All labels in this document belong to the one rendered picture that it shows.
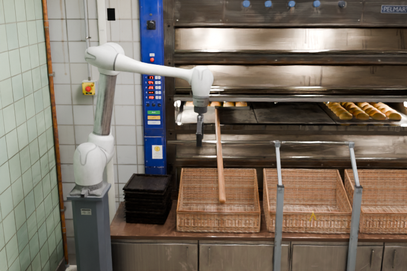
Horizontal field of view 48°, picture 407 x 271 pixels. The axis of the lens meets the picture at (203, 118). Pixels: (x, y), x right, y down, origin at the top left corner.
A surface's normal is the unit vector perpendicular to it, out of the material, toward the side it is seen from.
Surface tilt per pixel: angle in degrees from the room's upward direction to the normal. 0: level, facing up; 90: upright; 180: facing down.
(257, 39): 70
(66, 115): 90
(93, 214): 90
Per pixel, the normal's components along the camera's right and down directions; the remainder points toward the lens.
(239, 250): -0.02, 0.25
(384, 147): -0.02, -0.09
